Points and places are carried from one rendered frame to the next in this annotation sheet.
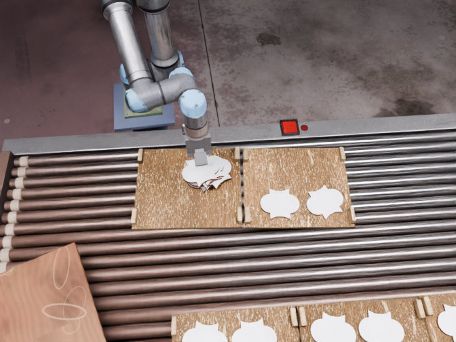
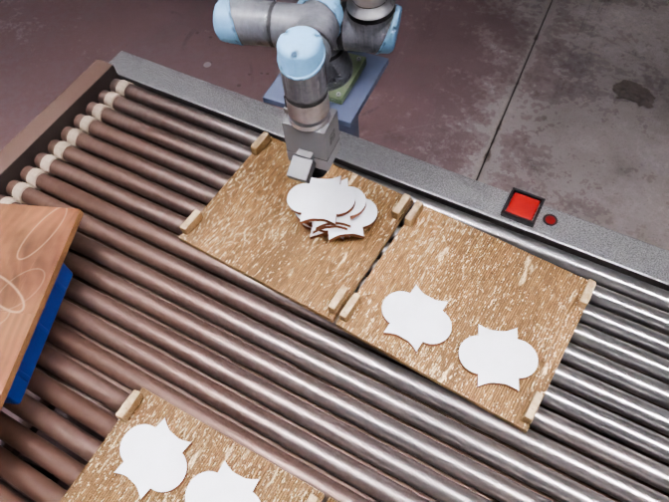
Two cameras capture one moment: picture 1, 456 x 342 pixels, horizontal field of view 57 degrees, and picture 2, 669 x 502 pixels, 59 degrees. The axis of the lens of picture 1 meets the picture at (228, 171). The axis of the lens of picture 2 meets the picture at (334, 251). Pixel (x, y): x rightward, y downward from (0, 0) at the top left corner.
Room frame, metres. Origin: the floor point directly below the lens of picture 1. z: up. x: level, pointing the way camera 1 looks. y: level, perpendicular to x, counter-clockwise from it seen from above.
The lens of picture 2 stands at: (0.21, -0.39, 2.03)
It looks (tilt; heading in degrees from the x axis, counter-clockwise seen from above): 58 degrees down; 39
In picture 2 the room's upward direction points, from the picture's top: 7 degrees counter-clockwise
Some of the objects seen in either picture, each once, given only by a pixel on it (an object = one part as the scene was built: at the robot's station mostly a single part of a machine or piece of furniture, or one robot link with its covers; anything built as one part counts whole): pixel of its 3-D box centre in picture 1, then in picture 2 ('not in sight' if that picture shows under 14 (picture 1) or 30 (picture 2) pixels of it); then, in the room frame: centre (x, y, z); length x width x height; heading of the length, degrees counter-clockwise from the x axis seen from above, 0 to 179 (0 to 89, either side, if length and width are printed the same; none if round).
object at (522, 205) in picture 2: (289, 127); (522, 207); (1.06, -0.26, 0.92); 0.06 x 0.06 x 0.01; 4
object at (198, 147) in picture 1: (197, 144); (306, 141); (0.78, 0.10, 1.21); 0.12 x 0.09 x 0.16; 11
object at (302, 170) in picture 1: (296, 186); (466, 305); (0.77, -0.27, 0.93); 0.41 x 0.35 x 0.02; 90
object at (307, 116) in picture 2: (195, 125); (306, 102); (0.80, 0.11, 1.29); 0.08 x 0.08 x 0.05
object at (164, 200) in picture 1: (188, 186); (297, 219); (0.77, 0.15, 0.93); 0.41 x 0.35 x 0.02; 91
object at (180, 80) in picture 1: (179, 87); (308, 27); (0.89, 0.15, 1.36); 0.11 x 0.11 x 0.08; 20
